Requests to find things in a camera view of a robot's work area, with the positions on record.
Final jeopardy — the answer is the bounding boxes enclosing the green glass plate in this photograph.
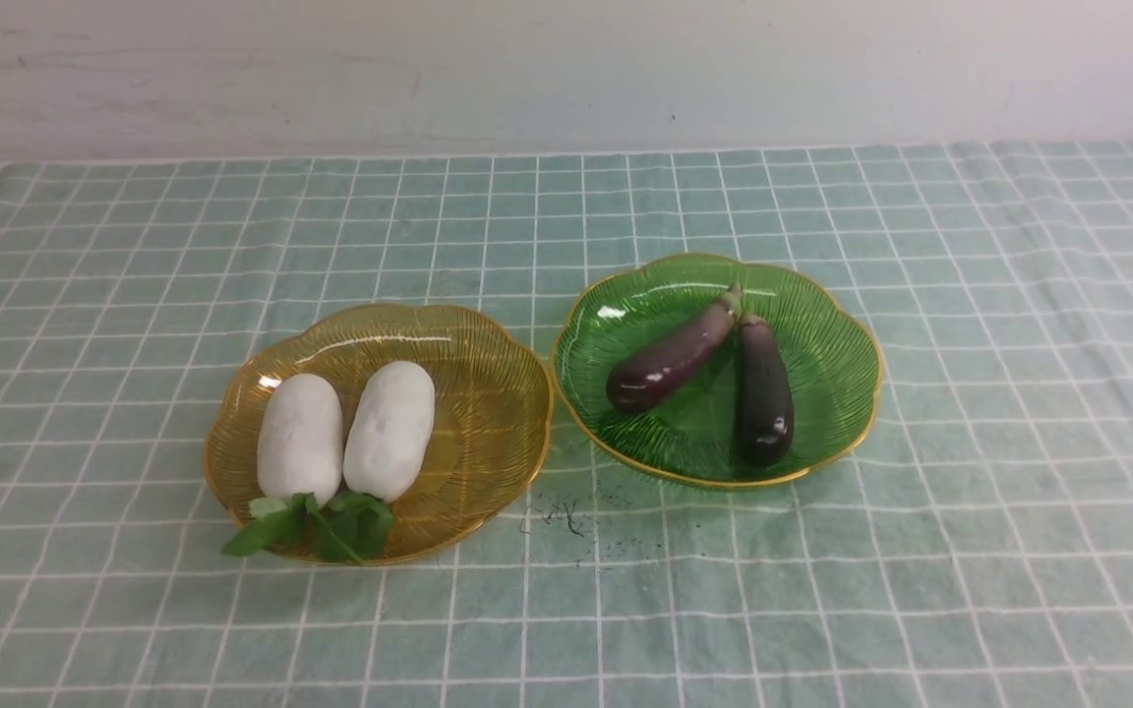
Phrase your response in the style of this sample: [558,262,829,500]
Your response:
[550,254,881,491]

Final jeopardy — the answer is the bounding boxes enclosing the purple eggplant without stem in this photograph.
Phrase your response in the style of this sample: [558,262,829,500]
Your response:
[734,314,795,469]

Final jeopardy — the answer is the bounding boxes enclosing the purple eggplant with green stem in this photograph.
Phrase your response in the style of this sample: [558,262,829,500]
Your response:
[606,282,743,413]

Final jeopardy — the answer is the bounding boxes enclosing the white radish green leaves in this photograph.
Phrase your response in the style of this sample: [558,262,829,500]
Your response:
[221,373,343,558]

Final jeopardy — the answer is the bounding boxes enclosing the amber glass plate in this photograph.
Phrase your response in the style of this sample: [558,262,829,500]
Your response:
[203,302,555,568]

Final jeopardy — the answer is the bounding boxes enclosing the white radish with leaves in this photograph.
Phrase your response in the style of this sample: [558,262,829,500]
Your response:
[315,360,436,561]

